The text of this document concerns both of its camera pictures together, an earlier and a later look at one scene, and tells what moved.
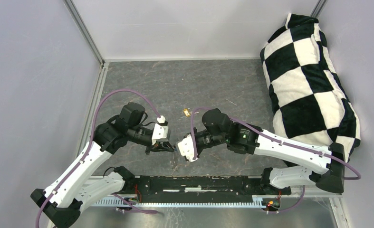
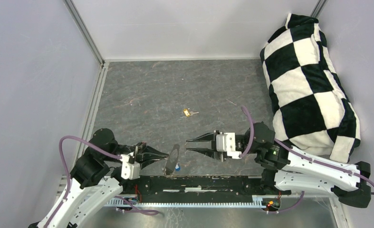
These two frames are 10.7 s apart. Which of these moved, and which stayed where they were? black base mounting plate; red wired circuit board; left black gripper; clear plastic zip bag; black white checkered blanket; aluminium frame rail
Moved: left black gripper; clear plastic zip bag
Stayed: black base mounting plate; aluminium frame rail; red wired circuit board; black white checkered blanket
